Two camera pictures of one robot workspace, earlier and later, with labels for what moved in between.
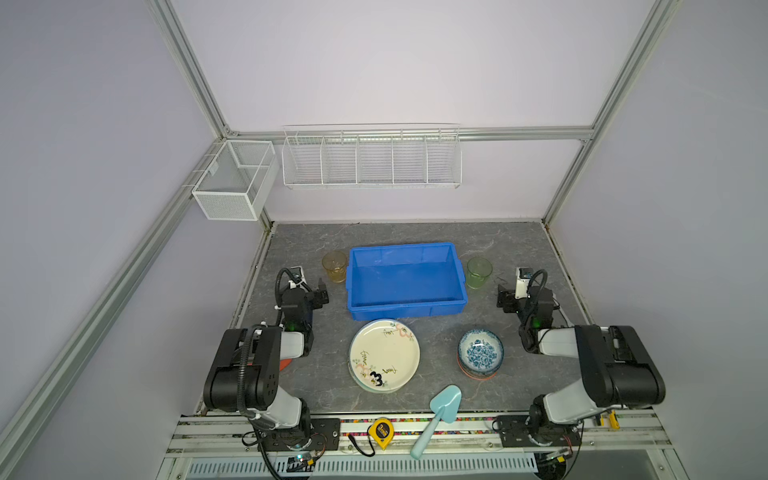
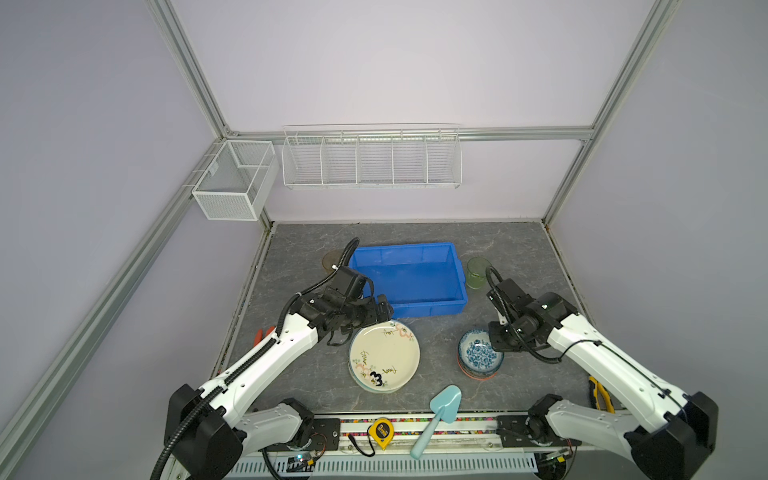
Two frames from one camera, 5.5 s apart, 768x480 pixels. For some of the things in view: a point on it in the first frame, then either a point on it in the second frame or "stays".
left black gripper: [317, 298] -> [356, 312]
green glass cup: [478, 270] stays
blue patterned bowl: [481, 350] stays
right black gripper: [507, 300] -> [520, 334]
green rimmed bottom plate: [367, 386] stays
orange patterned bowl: [473, 375] stays
